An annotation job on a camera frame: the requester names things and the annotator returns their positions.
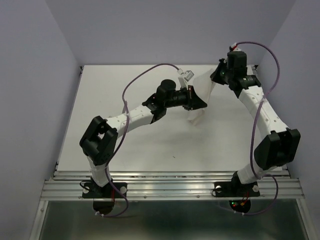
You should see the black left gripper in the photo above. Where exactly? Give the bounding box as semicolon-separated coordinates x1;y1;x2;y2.
164;85;207;112

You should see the white cloth napkin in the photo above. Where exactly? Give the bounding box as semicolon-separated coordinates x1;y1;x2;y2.
187;68;216;126

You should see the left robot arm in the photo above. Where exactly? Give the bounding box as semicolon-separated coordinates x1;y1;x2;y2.
79;79;210;199

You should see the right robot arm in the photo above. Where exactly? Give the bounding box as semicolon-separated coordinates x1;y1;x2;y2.
210;49;301;197

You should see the silver table knife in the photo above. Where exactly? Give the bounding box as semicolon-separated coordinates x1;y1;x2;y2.
122;100;128;114

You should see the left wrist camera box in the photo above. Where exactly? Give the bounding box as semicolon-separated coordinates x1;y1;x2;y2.
177;68;194;89

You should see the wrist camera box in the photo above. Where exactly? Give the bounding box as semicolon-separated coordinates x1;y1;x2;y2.
229;43;242;52
177;68;194;89

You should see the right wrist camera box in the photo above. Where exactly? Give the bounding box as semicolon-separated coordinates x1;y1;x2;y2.
229;43;242;52

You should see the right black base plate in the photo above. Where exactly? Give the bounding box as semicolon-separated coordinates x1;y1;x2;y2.
211;181;261;198

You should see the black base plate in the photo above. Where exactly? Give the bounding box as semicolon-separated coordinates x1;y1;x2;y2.
211;181;261;198
79;180;123;199

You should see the aluminium right side rail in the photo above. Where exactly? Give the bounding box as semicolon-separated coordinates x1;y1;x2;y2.
249;64;292;176

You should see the aluminium rail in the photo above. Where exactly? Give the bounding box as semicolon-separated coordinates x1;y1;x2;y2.
40;170;305;201
249;64;292;176

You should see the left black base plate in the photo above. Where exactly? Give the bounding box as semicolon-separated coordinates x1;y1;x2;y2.
79;180;123;199

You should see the aluminium front rail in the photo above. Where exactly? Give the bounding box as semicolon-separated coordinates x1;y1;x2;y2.
40;170;305;201

